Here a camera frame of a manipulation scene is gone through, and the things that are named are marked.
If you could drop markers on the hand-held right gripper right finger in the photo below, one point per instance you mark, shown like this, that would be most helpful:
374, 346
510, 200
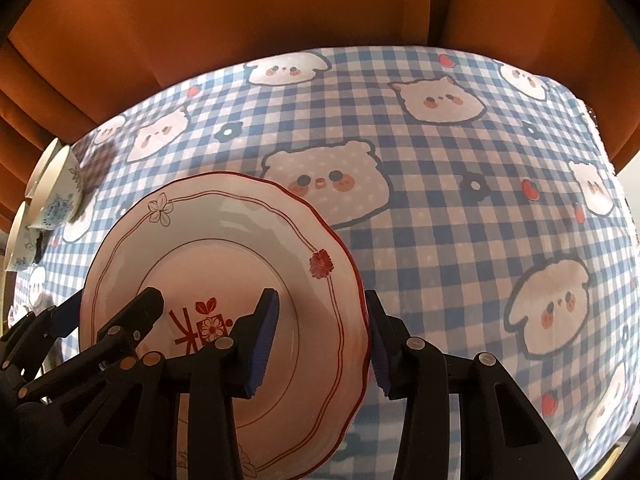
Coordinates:
380, 360

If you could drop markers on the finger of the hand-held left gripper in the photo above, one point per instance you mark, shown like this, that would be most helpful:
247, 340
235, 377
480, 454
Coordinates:
140, 315
65, 317

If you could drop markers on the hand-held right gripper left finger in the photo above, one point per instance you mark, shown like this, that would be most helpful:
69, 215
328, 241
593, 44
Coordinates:
262, 345

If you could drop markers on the small red patterned plate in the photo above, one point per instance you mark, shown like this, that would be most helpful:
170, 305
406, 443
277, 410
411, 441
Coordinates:
225, 240

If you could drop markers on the wide blue floral bowl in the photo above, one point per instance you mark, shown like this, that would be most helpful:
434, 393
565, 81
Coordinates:
57, 195

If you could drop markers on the small blue floral bowl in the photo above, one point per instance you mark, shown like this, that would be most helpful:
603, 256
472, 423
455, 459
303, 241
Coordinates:
37, 165
20, 240

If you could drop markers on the blue checked cartoon tablecloth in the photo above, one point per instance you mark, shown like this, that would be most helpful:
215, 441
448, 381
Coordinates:
450, 210

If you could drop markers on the orange curtain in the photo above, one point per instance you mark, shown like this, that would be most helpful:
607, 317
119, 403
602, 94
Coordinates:
250, 10

